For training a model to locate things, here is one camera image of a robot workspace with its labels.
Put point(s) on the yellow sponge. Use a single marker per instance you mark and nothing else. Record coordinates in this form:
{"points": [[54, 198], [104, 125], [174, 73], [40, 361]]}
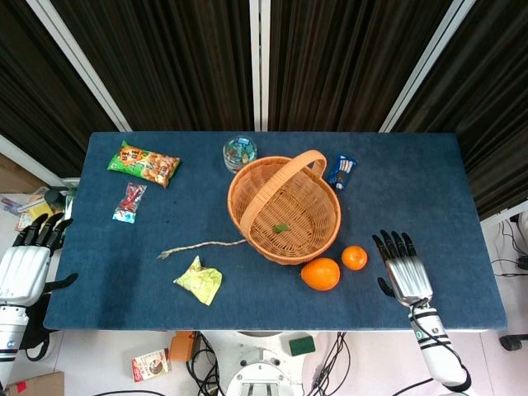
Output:
{"points": [[40, 211]]}

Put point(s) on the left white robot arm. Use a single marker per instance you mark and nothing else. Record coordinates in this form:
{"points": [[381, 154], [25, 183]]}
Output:
{"points": [[10, 330]]}

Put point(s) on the large orange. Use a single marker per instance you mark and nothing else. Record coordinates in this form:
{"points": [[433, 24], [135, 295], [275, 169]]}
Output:
{"points": [[320, 274]]}

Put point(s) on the black lid bottle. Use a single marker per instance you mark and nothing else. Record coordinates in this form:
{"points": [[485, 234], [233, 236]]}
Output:
{"points": [[54, 198]]}

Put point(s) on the crumpled yellow snack bag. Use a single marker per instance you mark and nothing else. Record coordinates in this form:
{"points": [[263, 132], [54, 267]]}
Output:
{"points": [[200, 282]]}

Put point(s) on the black chair caster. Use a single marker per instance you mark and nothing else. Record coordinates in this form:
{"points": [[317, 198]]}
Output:
{"points": [[513, 342]]}

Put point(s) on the blue cookie packet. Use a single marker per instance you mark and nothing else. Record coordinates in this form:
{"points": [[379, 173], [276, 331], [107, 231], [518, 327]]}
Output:
{"points": [[342, 171]]}

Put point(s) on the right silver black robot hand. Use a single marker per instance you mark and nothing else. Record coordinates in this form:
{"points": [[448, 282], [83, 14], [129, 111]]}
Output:
{"points": [[408, 278]]}

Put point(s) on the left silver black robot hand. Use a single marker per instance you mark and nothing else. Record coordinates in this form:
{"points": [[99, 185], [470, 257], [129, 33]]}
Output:
{"points": [[22, 272]]}

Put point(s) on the orange box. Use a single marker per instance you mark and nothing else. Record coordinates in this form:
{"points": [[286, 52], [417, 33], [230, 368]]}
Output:
{"points": [[181, 346]]}

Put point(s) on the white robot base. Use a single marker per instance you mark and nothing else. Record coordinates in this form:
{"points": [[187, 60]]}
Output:
{"points": [[255, 367]]}

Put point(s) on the green leaf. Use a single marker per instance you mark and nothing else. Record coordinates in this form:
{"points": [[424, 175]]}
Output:
{"points": [[281, 228]]}

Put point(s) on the dark slatted partition panel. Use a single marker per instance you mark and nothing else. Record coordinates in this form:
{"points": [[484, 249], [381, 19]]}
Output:
{"points": [[342, 62], [495, 103], [37, 82], [173, 62]]}

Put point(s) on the red candy packet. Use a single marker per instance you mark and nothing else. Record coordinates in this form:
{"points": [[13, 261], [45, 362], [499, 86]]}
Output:
{"points": [[130, 202]]}

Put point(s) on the white partition frame post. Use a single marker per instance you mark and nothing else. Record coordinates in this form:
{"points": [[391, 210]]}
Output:
{"points": [[29, 158], [429, 62], [260, 62], [78, 62]]}

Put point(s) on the glass jar of candies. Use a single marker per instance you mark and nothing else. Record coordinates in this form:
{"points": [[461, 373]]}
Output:
{"points": [[238, 152]]}

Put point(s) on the blue felt table cover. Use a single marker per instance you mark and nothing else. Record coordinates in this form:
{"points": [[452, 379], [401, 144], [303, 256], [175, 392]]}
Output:
{"points": [[412, 185]]}

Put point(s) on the red white snack box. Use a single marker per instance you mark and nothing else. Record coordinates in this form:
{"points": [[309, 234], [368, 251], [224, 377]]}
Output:
{"points": [[150, 365]]}

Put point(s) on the green sponge block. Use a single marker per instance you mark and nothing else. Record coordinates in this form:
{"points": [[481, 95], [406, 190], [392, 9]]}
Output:
{"points": [[302, 345]]}

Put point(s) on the brown cardboard box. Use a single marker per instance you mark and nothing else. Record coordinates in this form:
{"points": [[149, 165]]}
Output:
{"points": [[41, 385]]}

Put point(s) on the small orange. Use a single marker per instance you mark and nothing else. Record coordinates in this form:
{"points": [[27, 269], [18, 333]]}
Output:
{"points": [[354, 257]]}

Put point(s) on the green snack bag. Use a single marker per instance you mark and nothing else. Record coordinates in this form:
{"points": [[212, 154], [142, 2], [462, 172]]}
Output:
{"points": [[144, 164]]}

